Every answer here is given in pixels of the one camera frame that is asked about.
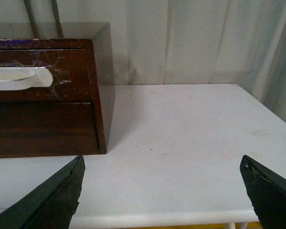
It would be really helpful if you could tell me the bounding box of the white drawer handle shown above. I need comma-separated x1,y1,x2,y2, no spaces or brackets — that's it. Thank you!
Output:
0,67,53,91

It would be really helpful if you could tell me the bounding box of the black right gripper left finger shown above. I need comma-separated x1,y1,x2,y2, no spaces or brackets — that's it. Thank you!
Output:
0,156,85,229

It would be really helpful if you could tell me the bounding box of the wooden drawer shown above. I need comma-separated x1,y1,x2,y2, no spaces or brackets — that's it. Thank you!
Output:
0,102,99,157
0,49,92,103

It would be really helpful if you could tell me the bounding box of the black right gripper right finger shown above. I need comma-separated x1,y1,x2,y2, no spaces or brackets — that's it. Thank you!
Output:
240,155,286,229

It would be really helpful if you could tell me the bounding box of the white table leg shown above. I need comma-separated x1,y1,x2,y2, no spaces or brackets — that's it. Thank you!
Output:
225,222,248,229

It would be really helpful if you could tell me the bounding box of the white curtain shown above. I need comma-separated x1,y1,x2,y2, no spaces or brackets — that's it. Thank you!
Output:
0,0,286,122

